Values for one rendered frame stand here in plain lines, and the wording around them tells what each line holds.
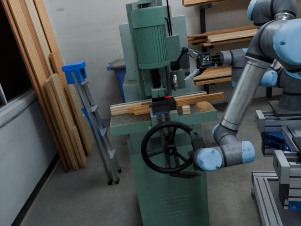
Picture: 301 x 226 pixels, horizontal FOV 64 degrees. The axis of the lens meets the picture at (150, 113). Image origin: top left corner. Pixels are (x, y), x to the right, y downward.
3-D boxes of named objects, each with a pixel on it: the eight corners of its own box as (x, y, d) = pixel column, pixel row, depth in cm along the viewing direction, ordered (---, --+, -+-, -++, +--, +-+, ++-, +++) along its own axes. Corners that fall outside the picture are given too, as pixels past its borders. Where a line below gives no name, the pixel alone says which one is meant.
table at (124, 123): (109, 145, 125) (107, 134, 122) (113, 122, 153) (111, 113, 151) (224, 126, 126) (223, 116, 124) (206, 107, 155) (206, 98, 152)
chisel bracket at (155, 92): (153, 104, 141) (152, 90, 138) (152, 97, 154) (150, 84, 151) (166, 102, 141) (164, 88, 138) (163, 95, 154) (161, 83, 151)
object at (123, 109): (111, 115, 148) (109, 107, 146) (112, 114, 150) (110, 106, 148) (207, 100, 149) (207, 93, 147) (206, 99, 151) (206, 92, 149)
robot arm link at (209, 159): (227, 170, 78) (201, 174, 78) (220, 166, 88) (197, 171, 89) (221, 145, 79) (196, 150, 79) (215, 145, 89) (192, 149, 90)
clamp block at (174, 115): (152, 132, 124) (150, 116, 121) (150, 122, 137) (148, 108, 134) (180, 128, 125) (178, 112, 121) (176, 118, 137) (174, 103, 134)
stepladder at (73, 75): (104, 187, 231) (58, 67, 189) (108, 171, 254) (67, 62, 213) (120, 184, 230) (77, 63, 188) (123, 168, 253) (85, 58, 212)
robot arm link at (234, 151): (242, 131, 89) (213, 137, 89) (256, 146, 78) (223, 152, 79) (244, 149, 92) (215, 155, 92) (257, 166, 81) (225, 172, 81)
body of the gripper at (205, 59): (198, 52, 116) (222, 49, 117) (194, 56, 125) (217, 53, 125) (200, 68, 117) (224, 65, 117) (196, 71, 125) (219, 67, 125)
